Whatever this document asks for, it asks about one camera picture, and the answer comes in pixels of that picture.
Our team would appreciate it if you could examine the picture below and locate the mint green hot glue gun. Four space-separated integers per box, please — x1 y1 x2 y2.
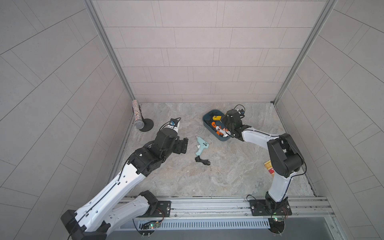
195 137 211 166

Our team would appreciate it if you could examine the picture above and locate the red and yellow snack box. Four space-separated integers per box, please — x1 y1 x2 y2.
264 160 275 176

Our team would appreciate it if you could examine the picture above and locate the white hot glue gun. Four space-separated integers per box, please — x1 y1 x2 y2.
215 126 231 138

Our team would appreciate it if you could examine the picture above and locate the orange hot glue gun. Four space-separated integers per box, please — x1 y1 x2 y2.
211 122 225 136

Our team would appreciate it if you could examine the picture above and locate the speckled roller on black stand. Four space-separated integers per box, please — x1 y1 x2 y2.
132 100 154 132

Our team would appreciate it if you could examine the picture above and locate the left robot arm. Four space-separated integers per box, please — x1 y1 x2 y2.
61 118 188 240

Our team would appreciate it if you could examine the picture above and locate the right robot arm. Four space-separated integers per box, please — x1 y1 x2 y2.
220 109 305 204

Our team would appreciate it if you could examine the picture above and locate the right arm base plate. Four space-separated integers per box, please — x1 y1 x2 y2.
248 198 292 217

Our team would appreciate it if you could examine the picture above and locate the left circuit board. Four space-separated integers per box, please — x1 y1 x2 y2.
139 221 161 238

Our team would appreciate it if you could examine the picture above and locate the aluminium mounting rail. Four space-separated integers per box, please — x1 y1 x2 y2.
119 196 335 222

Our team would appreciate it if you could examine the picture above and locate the right circuit board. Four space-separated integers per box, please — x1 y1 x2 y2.
268 217 285 235

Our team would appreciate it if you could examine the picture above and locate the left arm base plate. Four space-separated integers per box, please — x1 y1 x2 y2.
142 201 172 218

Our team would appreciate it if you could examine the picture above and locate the teal plastic storage box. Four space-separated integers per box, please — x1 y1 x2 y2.
202 110 231 142

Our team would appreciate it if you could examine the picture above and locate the circuit board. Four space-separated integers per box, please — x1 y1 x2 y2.
139 221 161 238
268 217 285 235

